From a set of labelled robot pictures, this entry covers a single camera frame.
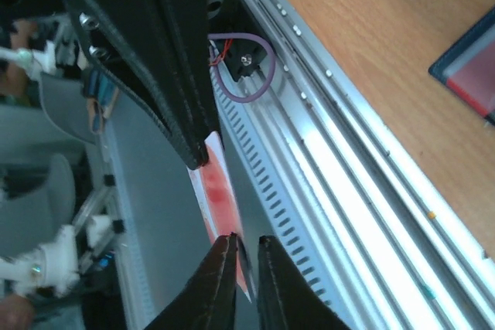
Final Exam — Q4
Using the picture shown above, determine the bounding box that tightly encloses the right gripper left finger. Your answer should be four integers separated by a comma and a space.
147, 233, 237, 330

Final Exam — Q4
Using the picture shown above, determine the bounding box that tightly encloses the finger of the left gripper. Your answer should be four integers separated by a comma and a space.
63, 0, 181, 158
158, 0, 220, 164

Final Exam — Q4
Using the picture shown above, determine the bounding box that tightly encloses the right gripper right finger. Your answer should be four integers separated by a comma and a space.
257, 236, 349, 330

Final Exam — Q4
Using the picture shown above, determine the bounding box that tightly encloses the dark blue card holder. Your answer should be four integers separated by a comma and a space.
428, 9, 494, 125

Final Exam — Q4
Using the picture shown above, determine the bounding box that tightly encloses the plain red card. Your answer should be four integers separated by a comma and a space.
446, 41, 494, 124

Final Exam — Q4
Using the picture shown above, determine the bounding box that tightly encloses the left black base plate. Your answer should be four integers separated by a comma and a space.
207, 0, 268, 82

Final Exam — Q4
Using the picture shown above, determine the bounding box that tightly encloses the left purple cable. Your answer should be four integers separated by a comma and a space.
207, 32, 276, 104

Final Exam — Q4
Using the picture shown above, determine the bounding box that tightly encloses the grey slotted cable duct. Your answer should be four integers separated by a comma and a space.
210, 69, 333, 307

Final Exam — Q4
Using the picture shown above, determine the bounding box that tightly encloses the aluminium front rail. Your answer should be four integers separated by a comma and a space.
245, 0, 494, 329

